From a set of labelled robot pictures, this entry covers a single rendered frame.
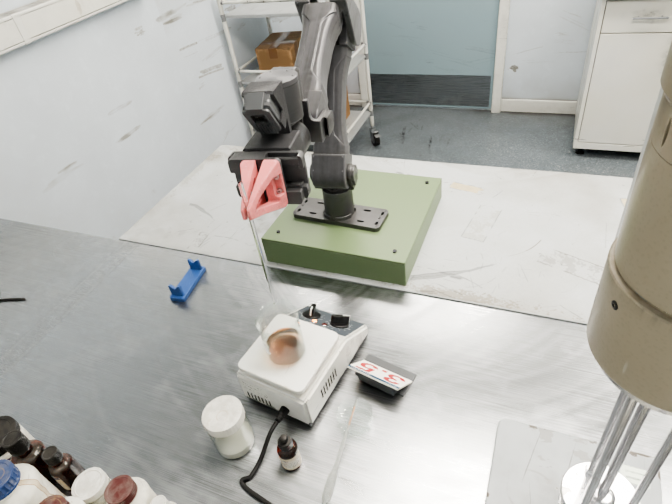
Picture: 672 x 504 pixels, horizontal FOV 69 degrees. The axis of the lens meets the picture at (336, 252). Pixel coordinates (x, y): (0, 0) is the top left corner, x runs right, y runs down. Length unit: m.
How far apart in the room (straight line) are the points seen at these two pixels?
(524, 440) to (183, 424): 0.51
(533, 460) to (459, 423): 0.11
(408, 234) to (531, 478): 0.49
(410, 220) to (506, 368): 0.36
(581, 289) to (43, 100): 1.89
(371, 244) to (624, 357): 0.69
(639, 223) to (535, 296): 0.67
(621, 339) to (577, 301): 0.63
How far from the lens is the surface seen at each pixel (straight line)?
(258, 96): 0.63
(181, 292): 1.04
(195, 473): 0.81
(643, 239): 0.30
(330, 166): 0.94
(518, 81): 3.64
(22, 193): 2.13
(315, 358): 0.75
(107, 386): 0.97
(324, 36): 0.87
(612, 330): 0.34
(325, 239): 0.99
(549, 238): 1.09
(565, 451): 0.77
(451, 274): 0.98
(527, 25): 3.52
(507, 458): 0.75
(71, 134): 2.25
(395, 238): 0.98
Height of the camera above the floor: 1.57
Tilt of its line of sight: 40 degrees down
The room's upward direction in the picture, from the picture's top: 10 degrees counter-clockwise
